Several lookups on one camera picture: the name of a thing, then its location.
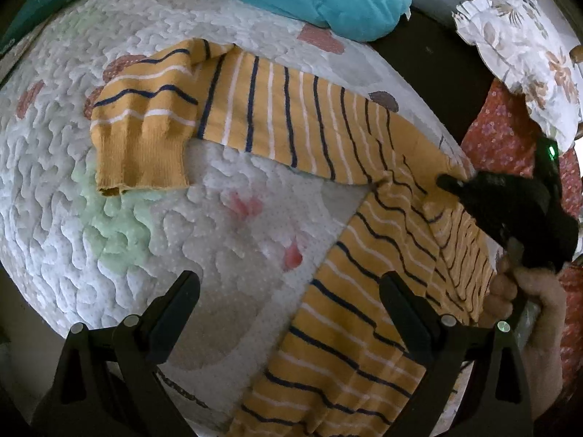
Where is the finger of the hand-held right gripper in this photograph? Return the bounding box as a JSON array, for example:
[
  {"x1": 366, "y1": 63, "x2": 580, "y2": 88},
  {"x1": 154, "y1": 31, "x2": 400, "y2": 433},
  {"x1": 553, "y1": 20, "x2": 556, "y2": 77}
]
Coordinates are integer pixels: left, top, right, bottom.
[{"x1": 436, "y1": 173, "x2": 480, "y2": 220}]

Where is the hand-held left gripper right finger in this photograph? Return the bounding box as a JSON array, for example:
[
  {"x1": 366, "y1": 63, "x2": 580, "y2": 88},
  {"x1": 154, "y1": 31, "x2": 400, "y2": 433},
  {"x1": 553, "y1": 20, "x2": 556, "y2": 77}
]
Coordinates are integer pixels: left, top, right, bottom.
[{"x1": 378, "y1": 271, "x2": 535, "y2": 437}]

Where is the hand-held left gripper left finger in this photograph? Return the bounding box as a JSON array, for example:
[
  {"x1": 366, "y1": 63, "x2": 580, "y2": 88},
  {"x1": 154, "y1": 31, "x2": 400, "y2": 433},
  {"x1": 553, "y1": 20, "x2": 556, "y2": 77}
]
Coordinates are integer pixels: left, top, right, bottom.
[{"x1": 31, "y1": 270, "x2": 201, "y2": 437}]

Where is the yellow striped sweater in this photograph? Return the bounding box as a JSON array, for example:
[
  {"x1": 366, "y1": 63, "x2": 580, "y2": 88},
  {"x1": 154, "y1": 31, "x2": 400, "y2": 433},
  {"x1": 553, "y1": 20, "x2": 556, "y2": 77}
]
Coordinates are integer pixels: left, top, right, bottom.
[{"x1": 84, "y1": 38, "x2": 498, "y2": 437}]

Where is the person's right hand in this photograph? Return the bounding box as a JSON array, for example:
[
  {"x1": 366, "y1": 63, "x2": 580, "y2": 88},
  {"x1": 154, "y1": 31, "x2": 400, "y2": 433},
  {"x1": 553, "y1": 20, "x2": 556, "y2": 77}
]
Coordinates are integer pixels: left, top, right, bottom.
[{"x1": 482, "y1": 255, "x2": 567, "y2": 420}]

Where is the red floral cloth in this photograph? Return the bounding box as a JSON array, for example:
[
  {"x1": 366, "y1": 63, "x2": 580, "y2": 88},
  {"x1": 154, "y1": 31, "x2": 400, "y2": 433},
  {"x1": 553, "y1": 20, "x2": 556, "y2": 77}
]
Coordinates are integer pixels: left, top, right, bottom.
[{"x1": 460, "y1": 79, "x2": 583, "y2": 394}]

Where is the white quilted blanket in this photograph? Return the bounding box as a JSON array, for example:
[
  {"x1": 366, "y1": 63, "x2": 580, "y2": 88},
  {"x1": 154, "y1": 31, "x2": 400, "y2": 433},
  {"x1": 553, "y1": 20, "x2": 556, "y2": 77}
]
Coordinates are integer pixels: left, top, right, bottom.
[{"x1": 0, "y1": 0, "x2": 475, "y2": 437}]

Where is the white floral cloth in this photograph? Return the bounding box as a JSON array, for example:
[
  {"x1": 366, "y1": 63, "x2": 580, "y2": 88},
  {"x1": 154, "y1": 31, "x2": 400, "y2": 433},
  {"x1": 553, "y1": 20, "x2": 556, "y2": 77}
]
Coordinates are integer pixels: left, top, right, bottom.
[{"x1": 453, "y1": 0, "x2": 583, "y2": 154}]

